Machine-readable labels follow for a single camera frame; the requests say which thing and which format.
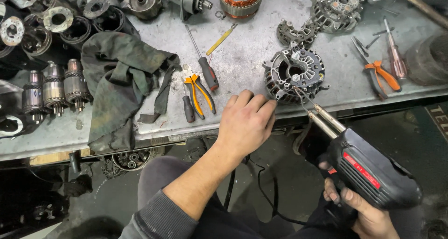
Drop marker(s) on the thin steel pin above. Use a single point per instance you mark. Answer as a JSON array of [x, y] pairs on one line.
[[373, 41], [383, 32]]

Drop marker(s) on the grey alternator with black cover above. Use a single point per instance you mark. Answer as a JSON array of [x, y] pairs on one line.
[[297, 73]]

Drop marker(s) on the orange and black side cutters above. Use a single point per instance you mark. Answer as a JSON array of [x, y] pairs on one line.
[[196, 88]]

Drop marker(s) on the red and black screwdriver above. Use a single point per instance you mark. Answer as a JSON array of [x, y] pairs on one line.
[[209, 74]]

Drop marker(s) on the round metal end housing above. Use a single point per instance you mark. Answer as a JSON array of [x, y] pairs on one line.
[[141, 3]]

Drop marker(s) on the black floor mat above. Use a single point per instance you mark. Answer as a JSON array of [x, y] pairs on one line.
[[439, 120]]

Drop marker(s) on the starter armature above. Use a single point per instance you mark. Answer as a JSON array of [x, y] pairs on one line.
[[33, 97], [75, 85], [54, 88]]

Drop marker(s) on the silver alternator housing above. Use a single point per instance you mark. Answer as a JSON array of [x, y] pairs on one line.
[[336, 10]]

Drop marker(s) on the person's right hand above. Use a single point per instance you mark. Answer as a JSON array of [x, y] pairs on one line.
[[371, 221]]

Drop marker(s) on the person's left hand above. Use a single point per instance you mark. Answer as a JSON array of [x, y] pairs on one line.
[[241, 127]]

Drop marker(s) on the heap of round starter housings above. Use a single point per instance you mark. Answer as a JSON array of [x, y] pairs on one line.
[[59, 20]]

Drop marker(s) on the black soldering gun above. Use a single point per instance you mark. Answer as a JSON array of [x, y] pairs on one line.
[[367, 172]]

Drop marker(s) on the orange and grey needle-nose pliers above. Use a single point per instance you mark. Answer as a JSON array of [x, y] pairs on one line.
[[379, 73]]

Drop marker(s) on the person's grey sleeve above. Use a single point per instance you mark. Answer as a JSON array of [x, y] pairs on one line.
[[161, 218]]

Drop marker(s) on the dark round drum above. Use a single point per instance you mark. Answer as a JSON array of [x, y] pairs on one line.
[[428, 60]]

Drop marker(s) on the heap of dark motor parts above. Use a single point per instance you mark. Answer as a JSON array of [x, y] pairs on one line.
[[38, 204]]

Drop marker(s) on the copper stator winding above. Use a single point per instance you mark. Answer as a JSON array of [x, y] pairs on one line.
[[240, 3]]

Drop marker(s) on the small steel circlip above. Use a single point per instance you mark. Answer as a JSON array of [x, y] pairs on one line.
[[220, 14]]

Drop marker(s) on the bucket of metal parts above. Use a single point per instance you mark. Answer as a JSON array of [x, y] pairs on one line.
[[134, 158]]

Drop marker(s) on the grey rectifier plate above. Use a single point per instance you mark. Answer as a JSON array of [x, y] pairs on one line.
[[297, 32]]

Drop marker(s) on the dirty green cloth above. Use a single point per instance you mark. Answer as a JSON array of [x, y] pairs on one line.
[[119, 78]]

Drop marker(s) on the person's right fingers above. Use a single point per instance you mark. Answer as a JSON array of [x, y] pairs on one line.
[[336, 193]]

